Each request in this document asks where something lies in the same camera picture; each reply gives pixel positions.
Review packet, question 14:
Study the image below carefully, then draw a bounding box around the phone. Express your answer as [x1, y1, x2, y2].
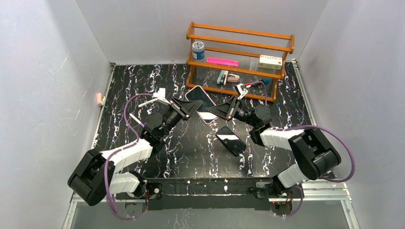
[185, 85, 219, 125]
[215, 126, 246, 156]

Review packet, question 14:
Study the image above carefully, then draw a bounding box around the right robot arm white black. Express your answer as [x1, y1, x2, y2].
[207, 96, 341, 194]

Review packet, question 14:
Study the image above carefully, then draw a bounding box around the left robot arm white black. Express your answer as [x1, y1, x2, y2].
[67, 98, 203, 206]

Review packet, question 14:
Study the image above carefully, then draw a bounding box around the white marker pen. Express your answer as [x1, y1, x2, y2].
[138, 98, 158, 108]

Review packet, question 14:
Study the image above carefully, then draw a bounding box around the grey stapler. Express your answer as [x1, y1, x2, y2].
[216, 70, 228, 85]

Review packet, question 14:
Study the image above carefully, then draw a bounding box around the purple tipped marker pen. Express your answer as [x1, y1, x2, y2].
[129, 114, 145, 128]

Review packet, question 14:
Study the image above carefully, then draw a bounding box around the pink tape dispenser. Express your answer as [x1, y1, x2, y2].
[227, 73, 240, 83]

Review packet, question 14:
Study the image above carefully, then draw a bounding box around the orange wooden shelf rack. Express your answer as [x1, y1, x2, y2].
[186, 22, 295, 102]

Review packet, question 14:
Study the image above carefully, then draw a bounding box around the pink flat ruler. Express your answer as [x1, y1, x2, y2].
[206, 57, 239, 67]

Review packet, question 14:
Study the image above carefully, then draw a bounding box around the white red medicine box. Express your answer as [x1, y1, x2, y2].
[258, 55, 283, 70]

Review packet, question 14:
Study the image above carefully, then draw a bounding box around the white blue jar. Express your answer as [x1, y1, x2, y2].
[191, 41, 205, 60]

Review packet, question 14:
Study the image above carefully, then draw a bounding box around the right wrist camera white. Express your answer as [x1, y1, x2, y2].
[235, 83, 250, 100]

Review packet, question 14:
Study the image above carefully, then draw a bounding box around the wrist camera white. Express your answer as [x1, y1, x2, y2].
[235, 83, 250, 100]
[153, 88, 170, 105]

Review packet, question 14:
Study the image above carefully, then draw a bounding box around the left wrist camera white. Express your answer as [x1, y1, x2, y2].
[153, 88, 170, 105]

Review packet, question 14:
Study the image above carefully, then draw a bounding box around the pink wall hook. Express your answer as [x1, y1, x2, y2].
[96, 93, 106, 106]

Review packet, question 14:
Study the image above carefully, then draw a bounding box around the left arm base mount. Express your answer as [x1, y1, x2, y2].
[115, 181, 162, 217]

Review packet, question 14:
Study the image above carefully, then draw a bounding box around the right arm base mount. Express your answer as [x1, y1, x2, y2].
[247, 181, 305, 219]

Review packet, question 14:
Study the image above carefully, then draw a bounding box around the aluminium frame rail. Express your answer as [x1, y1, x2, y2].
[71, 178, 352, 203]

